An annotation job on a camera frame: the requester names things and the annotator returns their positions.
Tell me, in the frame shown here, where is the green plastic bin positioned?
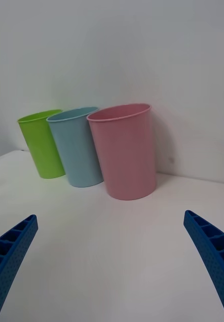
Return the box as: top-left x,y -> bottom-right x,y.
17,109 -> 66,180

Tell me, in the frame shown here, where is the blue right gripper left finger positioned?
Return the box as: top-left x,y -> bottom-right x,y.
0,214 -> 39,322

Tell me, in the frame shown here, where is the pink plastic bin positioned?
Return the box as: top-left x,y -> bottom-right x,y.
86,103 -> 157,201

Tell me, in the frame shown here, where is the pale blue plastic bin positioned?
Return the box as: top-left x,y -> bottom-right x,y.
46,106 -> 104,188

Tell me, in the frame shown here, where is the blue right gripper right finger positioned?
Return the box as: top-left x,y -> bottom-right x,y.
183,210 -> 224,322

